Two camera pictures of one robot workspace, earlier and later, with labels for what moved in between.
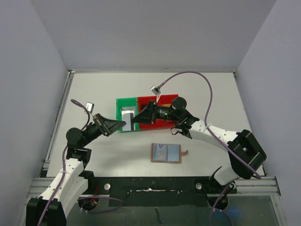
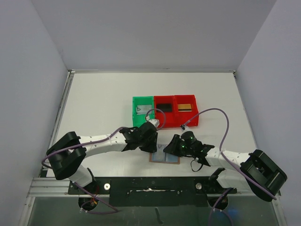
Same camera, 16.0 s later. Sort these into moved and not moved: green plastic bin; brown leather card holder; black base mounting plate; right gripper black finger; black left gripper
Moved: black left gripper; right gripper black finger; green plastic bin
Not moved: black base mounting plate; brown leather card holder
